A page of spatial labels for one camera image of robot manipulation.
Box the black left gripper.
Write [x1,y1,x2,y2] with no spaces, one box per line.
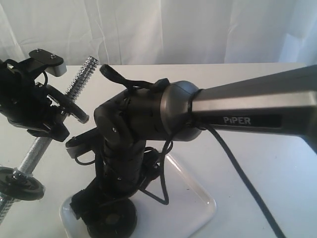
[4,74,69,142]

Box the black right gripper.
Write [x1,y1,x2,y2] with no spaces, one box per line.
[70,158,154,226]

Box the black weight plate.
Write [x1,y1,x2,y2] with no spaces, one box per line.
[46,85,89,124]
[0,167,45,201]
[83,199,137,238]

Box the chrome threaded dumbbell bar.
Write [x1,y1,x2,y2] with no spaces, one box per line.
[0,56,99,219]

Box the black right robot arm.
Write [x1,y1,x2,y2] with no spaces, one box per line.
[66,64,317,234]

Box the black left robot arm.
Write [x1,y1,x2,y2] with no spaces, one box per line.
[0,60,69,142]

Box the white rectangular tray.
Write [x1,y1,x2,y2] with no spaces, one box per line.
[58,153,216,238]

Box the white backdrop curtain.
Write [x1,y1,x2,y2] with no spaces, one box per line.
[0,0,317,65]

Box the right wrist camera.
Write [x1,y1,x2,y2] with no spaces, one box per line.
[65,128,103,159]

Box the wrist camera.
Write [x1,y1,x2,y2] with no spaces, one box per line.
[65,128,103,159]
[29,49,67,77]

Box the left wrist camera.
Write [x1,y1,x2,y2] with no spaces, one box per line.
[29,49,67,77]

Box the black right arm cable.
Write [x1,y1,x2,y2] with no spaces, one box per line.
[99,63,288,238]

